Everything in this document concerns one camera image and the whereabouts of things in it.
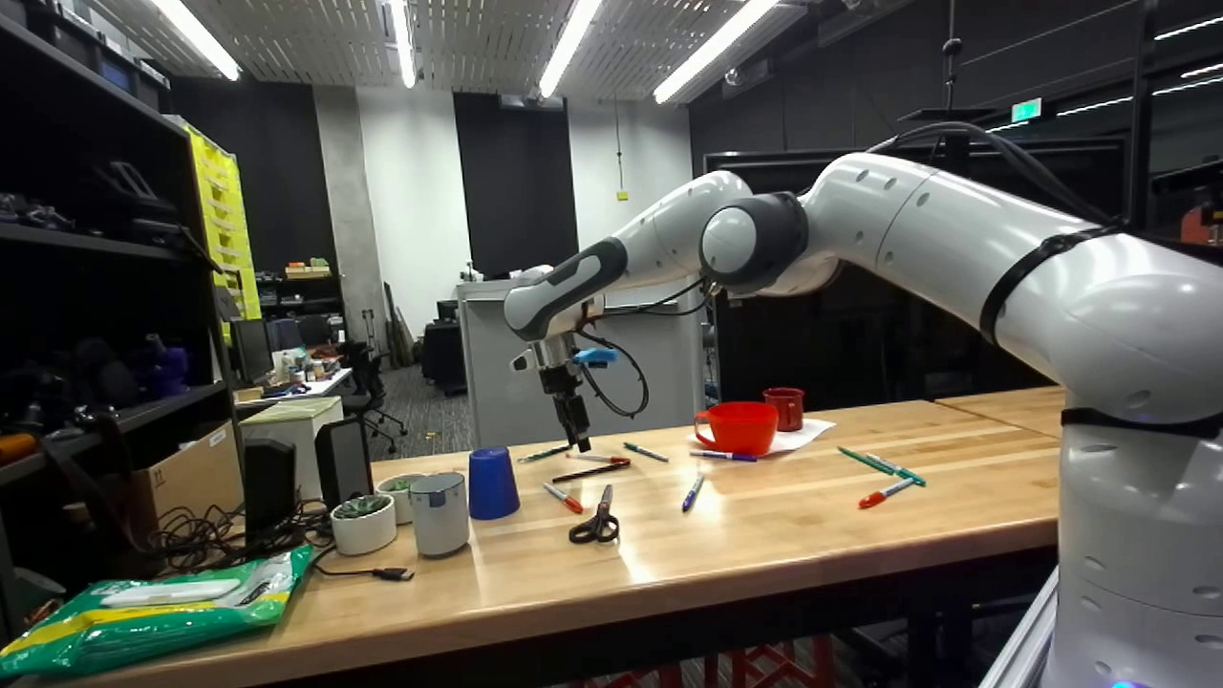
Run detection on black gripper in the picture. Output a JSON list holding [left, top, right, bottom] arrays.
[[527, 331, 597, 460]]

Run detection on black pen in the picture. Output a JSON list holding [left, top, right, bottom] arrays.
[[548, 460, 630, 484]]

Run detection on grey ceramic mug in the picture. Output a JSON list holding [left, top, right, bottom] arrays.
[[404, 466, 475, 559]]

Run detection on small dark red mug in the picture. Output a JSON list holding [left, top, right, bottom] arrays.
[[759, 381, 809, 437]]

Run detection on red capped marker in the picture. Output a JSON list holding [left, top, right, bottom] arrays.
[[539, 483, 587, 517]]

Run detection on black scissors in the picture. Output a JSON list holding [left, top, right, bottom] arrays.
[[565, 479, 623, 545]]

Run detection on blue plastic cup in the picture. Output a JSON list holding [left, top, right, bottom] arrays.
[[467, 443, 525, 524]]

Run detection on red bowl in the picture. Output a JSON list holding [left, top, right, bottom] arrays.
[[690, 396, 785, 464]]

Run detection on pale green small pot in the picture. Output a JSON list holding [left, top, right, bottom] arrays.
[[377, 469, 428, 529]]

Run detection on black office chair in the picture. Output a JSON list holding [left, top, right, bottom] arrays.
[[331, 335, 411, 460]]

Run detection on white paper sheet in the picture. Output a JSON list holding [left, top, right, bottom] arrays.
[[690, 418, 837, 460]]

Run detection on small white cup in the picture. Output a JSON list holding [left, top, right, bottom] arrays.
[[325, 490, 402, 559]]

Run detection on black speaker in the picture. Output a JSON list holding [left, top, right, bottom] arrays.
[[241, 437, 302, 545], [313, 418, 377, 507]]

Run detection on long green marker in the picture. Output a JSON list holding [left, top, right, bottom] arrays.
[[833, 443, 930, 490]]

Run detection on ceiling light strip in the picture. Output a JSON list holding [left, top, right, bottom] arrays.
[[381, 0, 424, 93], [150, 0, 244, 85], [651, 0, 785, 112], [535, 0, 604, 104]]

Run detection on cardboard box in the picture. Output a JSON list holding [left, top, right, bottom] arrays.
[[125, 418, 247, 536]]

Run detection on green wipes package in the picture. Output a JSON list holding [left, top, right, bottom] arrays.
[[0, 541, 325, 682]]

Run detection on black shelf unit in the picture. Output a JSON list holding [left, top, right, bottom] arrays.
[[0, 8, 244, 615]]

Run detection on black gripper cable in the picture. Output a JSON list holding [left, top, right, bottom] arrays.
[[573, 326, 652, 424]]

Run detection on black cable on table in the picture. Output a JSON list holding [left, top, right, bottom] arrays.
[[313, 552, 421, 586]]

